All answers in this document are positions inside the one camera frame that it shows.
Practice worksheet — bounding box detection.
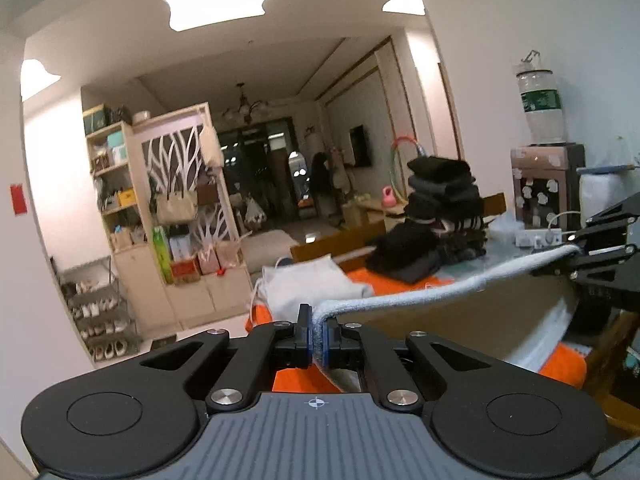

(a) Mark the beige handbag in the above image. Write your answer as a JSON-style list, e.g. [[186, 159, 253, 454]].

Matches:
[[156, 192, 198, 226]]

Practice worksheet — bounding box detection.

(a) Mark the large ceiling light panel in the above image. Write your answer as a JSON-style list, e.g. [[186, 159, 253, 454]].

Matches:
[[162, 0, 273, 32]]

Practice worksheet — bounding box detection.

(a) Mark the white power cable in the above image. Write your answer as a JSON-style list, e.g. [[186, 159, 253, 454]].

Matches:
[[545, 211, 583, 233]]

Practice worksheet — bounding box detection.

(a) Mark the brown hanging bag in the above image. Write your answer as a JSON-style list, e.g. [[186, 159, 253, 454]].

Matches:
[[196, 182, 224, 207]]

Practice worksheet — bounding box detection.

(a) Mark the orange patterned mat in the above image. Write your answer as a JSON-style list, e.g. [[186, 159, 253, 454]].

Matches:
[[247, 265, 588, 393]]

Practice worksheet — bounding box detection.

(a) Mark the white power strip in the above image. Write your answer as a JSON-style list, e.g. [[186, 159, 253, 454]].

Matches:
[[515, 227, 566, 249]]

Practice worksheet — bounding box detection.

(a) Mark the red wall paper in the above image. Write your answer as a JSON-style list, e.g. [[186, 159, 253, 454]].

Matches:
[[10, 183, 30, 216]]

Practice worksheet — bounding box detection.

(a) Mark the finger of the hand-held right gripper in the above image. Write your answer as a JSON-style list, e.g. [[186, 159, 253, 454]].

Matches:
[[530, 245, 640, 283], [564, 197, 640, 246]]

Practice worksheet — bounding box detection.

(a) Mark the dark grey folded garment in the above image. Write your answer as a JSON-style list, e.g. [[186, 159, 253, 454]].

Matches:
[[397, 257, 443, 285]]

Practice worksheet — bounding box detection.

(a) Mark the black crumpled garment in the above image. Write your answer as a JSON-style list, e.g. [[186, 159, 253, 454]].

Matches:
[[365, 222, 443, 281]]

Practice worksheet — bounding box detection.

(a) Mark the green tall packet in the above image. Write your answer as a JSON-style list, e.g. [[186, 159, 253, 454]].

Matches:
[[152, 225, 176, 286]]

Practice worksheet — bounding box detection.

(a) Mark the clear water bottle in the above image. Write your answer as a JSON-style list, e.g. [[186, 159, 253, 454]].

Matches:
[[515, 67, 568, 146]]

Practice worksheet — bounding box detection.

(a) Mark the white drawstring hoodie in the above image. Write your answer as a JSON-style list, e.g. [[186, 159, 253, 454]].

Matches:
[[245, 254, 375, 333]]

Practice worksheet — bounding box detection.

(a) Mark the yellow wooden rack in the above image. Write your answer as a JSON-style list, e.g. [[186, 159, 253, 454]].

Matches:
[[582, 305, 640, 433]]

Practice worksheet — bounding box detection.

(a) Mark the dark hanging coat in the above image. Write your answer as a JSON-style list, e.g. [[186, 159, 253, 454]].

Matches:
[[311, 152, 335, 211]]

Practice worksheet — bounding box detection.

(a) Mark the stack of dark folded clothes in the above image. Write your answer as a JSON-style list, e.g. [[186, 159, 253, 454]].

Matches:
[[402, 156, 488, 266]]

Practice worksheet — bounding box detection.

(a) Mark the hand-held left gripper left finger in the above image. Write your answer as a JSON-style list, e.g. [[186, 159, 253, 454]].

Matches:
[[140, 304, 315, 413]]

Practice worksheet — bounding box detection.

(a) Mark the pale grey fleece garment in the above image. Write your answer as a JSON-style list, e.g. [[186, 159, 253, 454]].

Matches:
[[310, 244, 593, 396]]

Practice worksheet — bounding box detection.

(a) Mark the green storage box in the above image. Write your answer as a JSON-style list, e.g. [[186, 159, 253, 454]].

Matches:
[[82, 105, 112, 136]]

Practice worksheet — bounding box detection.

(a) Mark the colourful hula hoop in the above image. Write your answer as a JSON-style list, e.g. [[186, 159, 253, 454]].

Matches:
[[389, 134, 431, 202]]

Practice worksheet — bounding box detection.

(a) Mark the cream lattice shelf cabinet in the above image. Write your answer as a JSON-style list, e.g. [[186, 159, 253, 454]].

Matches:
[[82, 102, 253, 328]]

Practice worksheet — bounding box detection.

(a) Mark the metal shoe rack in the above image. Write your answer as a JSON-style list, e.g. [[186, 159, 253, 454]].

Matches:
[[55, 255, 142, 363]]

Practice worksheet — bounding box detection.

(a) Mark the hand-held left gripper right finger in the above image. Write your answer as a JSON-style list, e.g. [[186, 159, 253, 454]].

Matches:
[[320, 320, 505, 413]]

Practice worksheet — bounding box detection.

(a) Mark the wall television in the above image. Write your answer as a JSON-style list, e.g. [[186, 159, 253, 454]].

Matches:
[[349, 125, 374, 168]]

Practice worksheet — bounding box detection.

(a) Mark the hanging chandelier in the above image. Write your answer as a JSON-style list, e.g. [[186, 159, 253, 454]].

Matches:
[[222, 82, 271, 124]]

